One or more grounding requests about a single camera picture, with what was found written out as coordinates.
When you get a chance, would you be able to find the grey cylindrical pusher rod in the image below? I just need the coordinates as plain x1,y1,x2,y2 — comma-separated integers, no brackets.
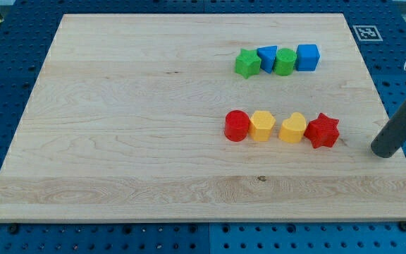
371,100,406,158

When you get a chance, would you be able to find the red star block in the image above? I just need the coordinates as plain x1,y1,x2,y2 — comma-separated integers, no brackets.
304,113,340,149

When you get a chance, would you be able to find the yellow heart block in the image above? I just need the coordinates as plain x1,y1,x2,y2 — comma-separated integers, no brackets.
278,112,307,143

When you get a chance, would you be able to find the green star block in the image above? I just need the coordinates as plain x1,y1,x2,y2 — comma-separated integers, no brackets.
235,49,262,79

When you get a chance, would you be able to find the white fiducial marker tag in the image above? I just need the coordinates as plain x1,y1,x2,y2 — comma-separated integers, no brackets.
352,25,383,42

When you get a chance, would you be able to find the blue cube block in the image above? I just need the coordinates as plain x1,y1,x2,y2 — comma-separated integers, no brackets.
295,44,320,71

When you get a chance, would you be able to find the green cylinder block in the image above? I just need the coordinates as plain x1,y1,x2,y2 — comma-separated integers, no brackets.
273,48,297,76

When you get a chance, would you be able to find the yellow hexagon block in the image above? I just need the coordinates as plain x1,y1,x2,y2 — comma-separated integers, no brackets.
248,111,276,142

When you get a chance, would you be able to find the blue triangle block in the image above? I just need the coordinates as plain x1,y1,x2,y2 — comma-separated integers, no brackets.
257,45,278,73

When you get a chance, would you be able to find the red cylinder block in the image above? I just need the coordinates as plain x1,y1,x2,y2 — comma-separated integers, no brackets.
224,110,250,142

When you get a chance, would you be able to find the wooden board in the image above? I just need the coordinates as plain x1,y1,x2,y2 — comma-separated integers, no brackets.
0,13,406,224

